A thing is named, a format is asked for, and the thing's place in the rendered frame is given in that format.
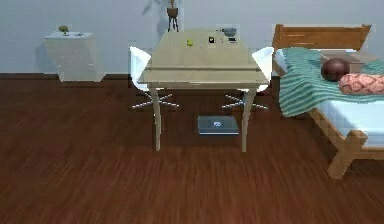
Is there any grey laptop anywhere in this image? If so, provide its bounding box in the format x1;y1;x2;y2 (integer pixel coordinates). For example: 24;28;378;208
197;115;240;136

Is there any beige wooden table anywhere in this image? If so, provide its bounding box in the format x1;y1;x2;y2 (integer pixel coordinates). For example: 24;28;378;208
137;29;270;153

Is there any white swivel chair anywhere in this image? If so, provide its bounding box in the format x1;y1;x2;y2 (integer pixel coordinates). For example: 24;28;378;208
221;46;276;112
128;45;181;111

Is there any grey bowl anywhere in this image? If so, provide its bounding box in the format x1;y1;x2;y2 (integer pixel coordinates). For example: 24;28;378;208
222;27;238;38

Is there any teal striped blanket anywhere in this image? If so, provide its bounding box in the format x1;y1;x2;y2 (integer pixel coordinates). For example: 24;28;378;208
278;46;384;118

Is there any white chest of drawers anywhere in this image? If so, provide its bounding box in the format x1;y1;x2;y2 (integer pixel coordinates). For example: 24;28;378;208
43;31;107;83

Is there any dark brown ball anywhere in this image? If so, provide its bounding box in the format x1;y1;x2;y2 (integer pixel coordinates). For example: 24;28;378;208
320;57;351;83

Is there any wooden bed with white mattress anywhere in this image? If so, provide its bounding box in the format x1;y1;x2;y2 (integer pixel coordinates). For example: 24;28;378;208
271;23;384;180

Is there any pink patterned pillow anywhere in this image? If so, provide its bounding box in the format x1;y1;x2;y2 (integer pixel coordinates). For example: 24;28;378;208
338;73;384;96

